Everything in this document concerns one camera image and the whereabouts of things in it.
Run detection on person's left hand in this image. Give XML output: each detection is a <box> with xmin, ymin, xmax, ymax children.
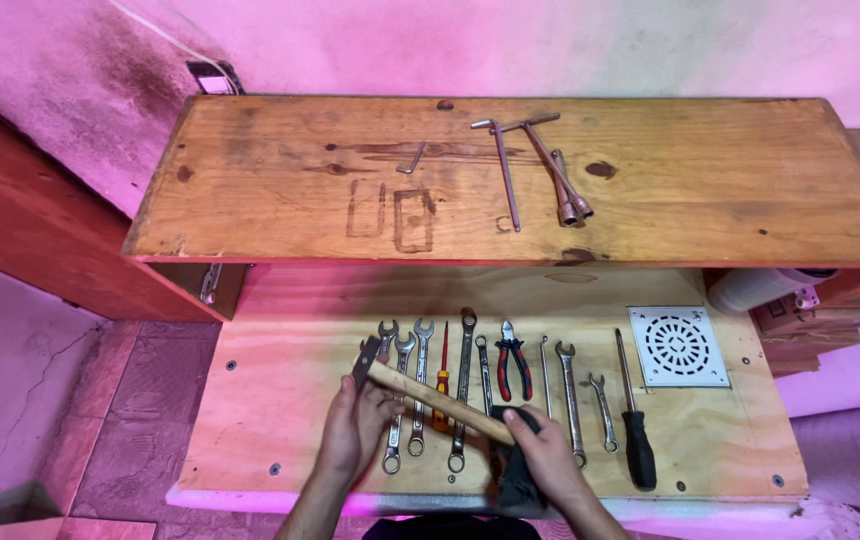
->
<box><xmin>316</xmin><ymin>373</ymin><xmax>406</xmax><ymax>487</ymax></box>

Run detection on person's right hand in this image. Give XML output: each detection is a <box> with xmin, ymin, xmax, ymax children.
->
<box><xmin>501</xmin><ymin>409</ymin><xmax>598</xmax><ymax>520</ymax></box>

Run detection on black cloth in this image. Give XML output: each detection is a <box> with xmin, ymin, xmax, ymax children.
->
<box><xmin>487</xmin><ymin>405</ymin><xmax>548</xmax><ymax>513</ymax></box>

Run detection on wooden handle hammer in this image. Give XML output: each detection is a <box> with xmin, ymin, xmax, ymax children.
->
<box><xmin>350</xmin><ymin>335</ymin><xmax>518</xmax><ymax>447</ymax></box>

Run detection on long steel combination wrench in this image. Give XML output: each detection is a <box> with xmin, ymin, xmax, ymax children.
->
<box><xmin>382</xmin><ymin>332</ymin><xmax>417</xmax><ymax>476</ymax></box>
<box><xmin>407</xmin><ymin>318</ymin><xmax>435</xmax><ymax>458</ymax></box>

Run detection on rusty steel combination wrench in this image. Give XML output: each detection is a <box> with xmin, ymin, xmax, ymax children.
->
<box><xmin>555</xmin><ymin>341</ymin><xmax>589</xmax><ymax>471</ymax></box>

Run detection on thin bent metal rod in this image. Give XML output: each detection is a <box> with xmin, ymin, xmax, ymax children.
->
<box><xmin>539</xmin><ymin>334</ymin><xmax>554</xmax><ymax>420</ymax></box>

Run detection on red yellow screwdriver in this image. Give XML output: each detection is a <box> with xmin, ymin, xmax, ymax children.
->
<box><xmin>432</xmin><ymin>321</ymin><xmax>452</xmax><ymax>433</ymax></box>

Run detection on red black pliers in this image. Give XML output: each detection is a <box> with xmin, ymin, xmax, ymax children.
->
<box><xmin>494</xmin><ymin>319</ymin><xmax>535</xmax><ymax>405</ymax></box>

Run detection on person's dark shirt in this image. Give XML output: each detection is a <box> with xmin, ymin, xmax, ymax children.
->
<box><xmin>361</xmin><ymin>513</ymin><xmax>545</xmax><ymax>540</ymax></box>

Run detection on white square drain grate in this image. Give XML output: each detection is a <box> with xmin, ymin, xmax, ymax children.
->
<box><xmin>626</xmin><ymin>304</ymin><xmax>733</xmax><ymax>390</ymax></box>

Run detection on tubular socket wrench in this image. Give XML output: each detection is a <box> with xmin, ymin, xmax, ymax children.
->
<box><xmin>549</xmin><ymin>147</ymin><xmax>581</xmax><ymax>228</ymax></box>

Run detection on small hex key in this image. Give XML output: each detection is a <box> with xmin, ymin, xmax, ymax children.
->
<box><xmin>396</xmin><ymin>140</ymin><xmax>428</xmax><ymax>176</ymax></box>

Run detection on L-shaped socket wrench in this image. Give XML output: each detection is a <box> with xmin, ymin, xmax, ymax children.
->
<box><xmin>470</xmin><ymin>117</ymin><xmax>523</xmax><ymax>234</ymax></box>

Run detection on heap of cardboard boxes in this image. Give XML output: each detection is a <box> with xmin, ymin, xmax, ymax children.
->
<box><xmin>748</xmin><ymin>279</ymin><xmax>860</xmax><ymax>378</ymax></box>

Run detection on wooden shelf board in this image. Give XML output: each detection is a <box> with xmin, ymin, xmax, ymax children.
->
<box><xmin>121</xmin><ymin>95</ymin><xmax>860</xmax><ymax>269</ymax></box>

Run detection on brown wooden panel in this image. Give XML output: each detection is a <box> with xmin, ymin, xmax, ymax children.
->
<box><xmin>0</xmin><ymin>73</ymin><xmax>247</xmax><ymax>325</ymax></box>

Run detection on black handle screwdriver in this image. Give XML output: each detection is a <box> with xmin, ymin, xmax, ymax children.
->
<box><xmin>613</xmin><ymin>327</ymin><xmax>659</xmax><ymax>493</ymax></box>

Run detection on slim steel ring wrench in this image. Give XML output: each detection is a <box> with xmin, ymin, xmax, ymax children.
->
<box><xmin>474</xmin><ymin>334</ymin><xmax>495</xmax><ymax>418</ymax></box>

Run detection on long double ring spanner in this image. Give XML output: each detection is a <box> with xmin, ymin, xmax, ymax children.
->
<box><xmin>447</xmin><ymin>306</ymin><xmax>478</xmax><ymax>474</ymax></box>

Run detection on metal shelf bracket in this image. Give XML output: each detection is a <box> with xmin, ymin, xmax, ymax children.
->
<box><xmin>200</xmin><ymin>262</ymin><xmax>223</xmax><ymax>306</ymax></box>

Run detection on T-handle socket wrench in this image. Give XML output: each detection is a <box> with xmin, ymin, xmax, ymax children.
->
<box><xmin>489</xmin><ymin>112</ymin><xmax>596</xmax><ymax>221</ymax></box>

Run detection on wall socket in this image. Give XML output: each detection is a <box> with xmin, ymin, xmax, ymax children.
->
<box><xmin>185</xmin><ymin>59</ymin><xmax>245</xmax><ymax>97</ymax></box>

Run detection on white wall cable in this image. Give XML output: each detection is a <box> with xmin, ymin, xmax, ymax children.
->
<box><xmin>106</xmin><ymin>0</ymin><xmax>230</xmax><ymax>73</ymax></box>

